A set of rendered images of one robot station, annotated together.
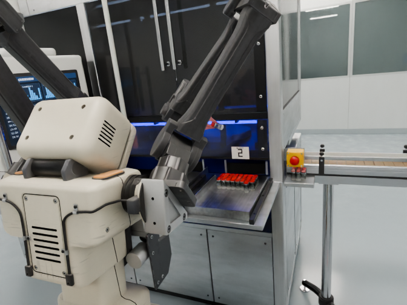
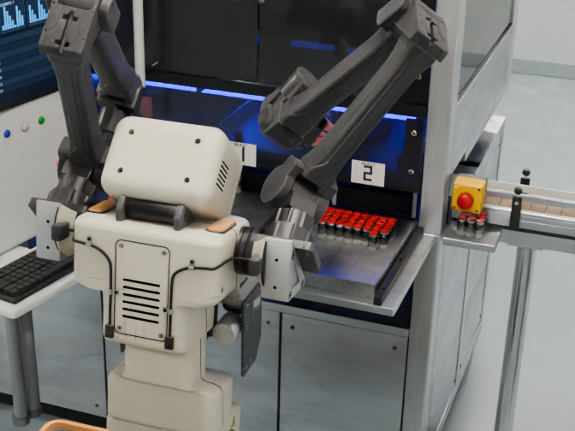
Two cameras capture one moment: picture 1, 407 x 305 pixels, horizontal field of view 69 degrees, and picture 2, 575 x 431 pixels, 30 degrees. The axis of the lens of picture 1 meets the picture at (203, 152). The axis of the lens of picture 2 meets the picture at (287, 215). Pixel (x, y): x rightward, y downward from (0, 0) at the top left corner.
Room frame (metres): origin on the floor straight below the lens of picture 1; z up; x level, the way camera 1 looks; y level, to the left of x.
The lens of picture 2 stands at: (-1.11, 0.22, 2.01)
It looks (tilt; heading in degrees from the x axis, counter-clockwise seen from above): 24 degrees down; 355
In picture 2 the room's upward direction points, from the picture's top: 2 degrees clockwise
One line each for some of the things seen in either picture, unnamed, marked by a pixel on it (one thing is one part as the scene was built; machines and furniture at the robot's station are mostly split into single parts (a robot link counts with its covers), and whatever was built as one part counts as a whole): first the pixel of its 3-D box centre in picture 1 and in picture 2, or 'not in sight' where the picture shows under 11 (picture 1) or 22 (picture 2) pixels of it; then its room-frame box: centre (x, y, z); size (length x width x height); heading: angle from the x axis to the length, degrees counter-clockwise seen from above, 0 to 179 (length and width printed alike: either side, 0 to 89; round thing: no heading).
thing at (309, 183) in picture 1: (300, 179); (473, 233); (1.30, -0.45, 0.87); 0.14 x 0.13 x 0.02; 156
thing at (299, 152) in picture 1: (295, 157); (469, 193); (1.27, -0.41, 1.00); 0.08 x 0.07 x 0.07; 156
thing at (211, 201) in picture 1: (229, 193); (341, 250); (1.16, -0.09, 0.90); 0.34 x 0.26 x 0.04; 156
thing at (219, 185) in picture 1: (235, 184); (352, 233); (1.23, -0.13, 0.91); 0.18 x 0.02 x 0.05; 65
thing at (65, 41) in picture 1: (55, 68); not in sight; (1.79, 0.80, 1.51); 0.49 x 0.01 x 0.59; 66
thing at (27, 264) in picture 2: not in sight; (51, 260); (1.28, 0.60, 0.82); 0.40 x 0.14 x 0.02; 145
